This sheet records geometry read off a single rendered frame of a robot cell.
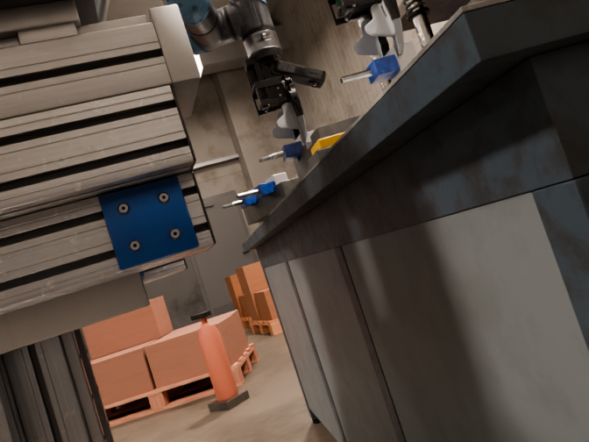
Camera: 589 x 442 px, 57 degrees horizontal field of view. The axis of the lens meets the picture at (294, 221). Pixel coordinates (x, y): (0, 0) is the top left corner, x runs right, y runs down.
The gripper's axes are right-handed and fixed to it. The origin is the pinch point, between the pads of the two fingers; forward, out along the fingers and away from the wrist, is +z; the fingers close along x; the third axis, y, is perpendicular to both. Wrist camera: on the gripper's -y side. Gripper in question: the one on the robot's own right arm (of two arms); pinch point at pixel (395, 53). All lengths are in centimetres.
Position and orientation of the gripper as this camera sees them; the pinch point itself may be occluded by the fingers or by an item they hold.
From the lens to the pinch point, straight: 96.7
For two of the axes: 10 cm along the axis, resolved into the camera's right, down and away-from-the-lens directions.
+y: -9.4, 3.0, -1.9
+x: 1.7, -1.2, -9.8
